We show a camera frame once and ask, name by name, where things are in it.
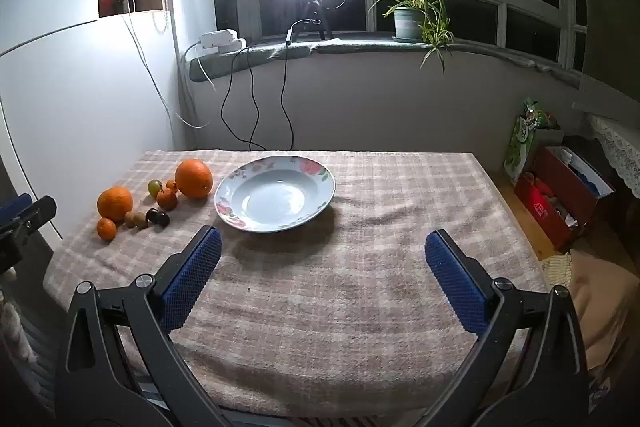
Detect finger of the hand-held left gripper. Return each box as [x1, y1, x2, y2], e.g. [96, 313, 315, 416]
[0, 196, 57, 275]
[0, 193, 32, 222]

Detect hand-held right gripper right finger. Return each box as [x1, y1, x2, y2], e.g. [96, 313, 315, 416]
[415, 229, 591, 427]

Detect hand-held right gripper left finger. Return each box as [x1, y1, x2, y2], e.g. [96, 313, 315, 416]
[54, 225, 236, 427]

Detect large round orange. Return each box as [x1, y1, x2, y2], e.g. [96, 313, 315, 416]
[96, 187, 134, 223]

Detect large oval orange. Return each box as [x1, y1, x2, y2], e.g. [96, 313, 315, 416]
[174, 159, 214, 199]

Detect floral rimmed white plate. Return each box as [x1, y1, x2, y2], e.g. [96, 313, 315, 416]
[214, 155, 336, 234]

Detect person's left forearm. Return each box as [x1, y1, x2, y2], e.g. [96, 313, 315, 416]
[0, 272, 31, 358]

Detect white refrigerator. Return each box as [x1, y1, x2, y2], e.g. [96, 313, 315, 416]
[0, 14, 178, 253]

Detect red cardboard box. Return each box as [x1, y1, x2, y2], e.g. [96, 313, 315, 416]
[515, 147, 616, 250]

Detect beige checked tablecloth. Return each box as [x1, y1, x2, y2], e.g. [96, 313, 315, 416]
[42, 149, 551, 420]

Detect beige cushion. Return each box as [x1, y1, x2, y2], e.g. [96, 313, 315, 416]
[570, 252, 640, 373]

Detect white lace cloth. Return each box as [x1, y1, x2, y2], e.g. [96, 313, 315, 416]
[585, 114, 640, 198]

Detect grey windowsill mat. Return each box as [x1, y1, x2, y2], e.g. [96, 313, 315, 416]
[189, 42, 316, 82]

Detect white power strip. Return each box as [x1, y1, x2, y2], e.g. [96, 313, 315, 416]
[200, 29, 248, 55]

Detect potted spider plant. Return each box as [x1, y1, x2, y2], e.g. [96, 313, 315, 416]
[365, 0, 456, 75]

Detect black looped power cable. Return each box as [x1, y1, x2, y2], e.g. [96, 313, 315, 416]
[220, 44, 268, 154]

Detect black cable with inline controller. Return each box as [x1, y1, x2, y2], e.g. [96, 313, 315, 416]
[277, 18, 323, 152]

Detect short white cable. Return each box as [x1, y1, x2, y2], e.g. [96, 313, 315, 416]
[182, 41, 217, 95]

